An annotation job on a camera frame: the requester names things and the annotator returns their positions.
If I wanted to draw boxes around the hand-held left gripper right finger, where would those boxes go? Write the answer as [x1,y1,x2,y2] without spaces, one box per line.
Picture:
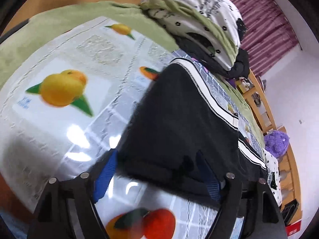
[196,151,287,239]

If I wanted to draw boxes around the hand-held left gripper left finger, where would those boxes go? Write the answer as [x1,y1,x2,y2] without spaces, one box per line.
[26,148,119,239]

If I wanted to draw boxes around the black pants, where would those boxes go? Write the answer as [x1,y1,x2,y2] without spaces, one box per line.
[117,58,269,217]

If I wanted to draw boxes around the white flower pillow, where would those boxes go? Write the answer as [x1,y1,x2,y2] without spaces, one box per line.
[263,149,284,205]

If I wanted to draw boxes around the fruit print plastic tablecloth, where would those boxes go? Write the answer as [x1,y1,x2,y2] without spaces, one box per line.
[0,16,250,239]

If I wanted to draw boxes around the purple plush toy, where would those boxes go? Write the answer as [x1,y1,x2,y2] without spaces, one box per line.
[264,130,291,158]

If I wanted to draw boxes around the cardboard box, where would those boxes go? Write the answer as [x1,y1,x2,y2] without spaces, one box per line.
[236,77,250,93]

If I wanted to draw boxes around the red box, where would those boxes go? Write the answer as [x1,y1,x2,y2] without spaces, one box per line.
[284,218,303,237]

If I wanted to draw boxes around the black padded jacket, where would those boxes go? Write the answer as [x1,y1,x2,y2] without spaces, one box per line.
[172,36,251,79]

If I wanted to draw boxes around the dark red curtain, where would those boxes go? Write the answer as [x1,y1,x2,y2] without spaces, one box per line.
[199,0,298,77]

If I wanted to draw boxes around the folded white flower quilt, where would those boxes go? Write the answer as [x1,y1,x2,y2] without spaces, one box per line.
[140,0,247,72]

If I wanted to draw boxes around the green fleece blanket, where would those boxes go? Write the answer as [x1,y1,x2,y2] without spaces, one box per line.
[0,0,265,143]

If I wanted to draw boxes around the wooden bed frame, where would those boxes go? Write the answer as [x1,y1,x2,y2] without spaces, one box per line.
[0,0,303,221]

